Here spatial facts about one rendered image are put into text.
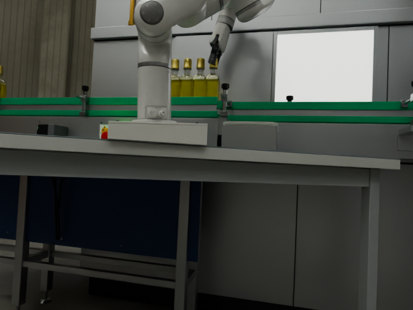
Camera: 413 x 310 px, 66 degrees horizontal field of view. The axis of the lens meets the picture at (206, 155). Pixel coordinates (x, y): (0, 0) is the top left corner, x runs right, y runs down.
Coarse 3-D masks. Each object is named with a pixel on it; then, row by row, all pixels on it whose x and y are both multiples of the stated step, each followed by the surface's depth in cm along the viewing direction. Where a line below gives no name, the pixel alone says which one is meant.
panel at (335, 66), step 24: (288, 48) 142; (312, 48) 139; (336, 48) 137; (360, 48) 135; (288, 72) 141; (312, 72) 139; (336, 72) 136; (360, 72) 134; (312, 96) 138; (336, 96) 136; (360, 96) 134
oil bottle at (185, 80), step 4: (184, 76) 137; (188, 76) 136; (180, 80) 137; (184, 80) 136; (188, 80) 136; (180, 84) 137; (184, 84) 136; (188, 84) 136; (180, 88) 137; (184, 88) 136; (188, 88) 136; (180, 92) 137; (184, 92) 136; (188, 92) 136; (180, 96) 136; (184, 96) 136; (188, 96) 136
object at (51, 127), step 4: (40, 124) 128; (44, 124) 128; (48, 124) 128; (52, 124) 127; (40, 128) 128; (44, 128) 127; (48, 128) 127; (52, 128) 127; (56, 128) 127; (60, 128) 130; (64, 128) 132; (40, 132) 128; (44, 132) 127; (48, 132) 127; (52, 132) 126; (56, 132) 128; (60, 132) 130; (64, 132) 132
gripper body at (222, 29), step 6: (216, 24) 133; (222, 24) 132; (228, 24) 133; (216, 30) 132; (222, 30) 132; (228, 30) 135; (222, 36) 132; (228, 36) 138; (210, 42) 133; (222, 42) 134; (222, 48) 136
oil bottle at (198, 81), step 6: (198, 78) 135; (204, 78) 135; (192, 84) 136; (198, 84) 135; (204, 84) 135; (192, 90) 136; (198, 90) 135; (204, 90) 135; (192, 96) 135; (198, 96) 135; (204, 96) 135
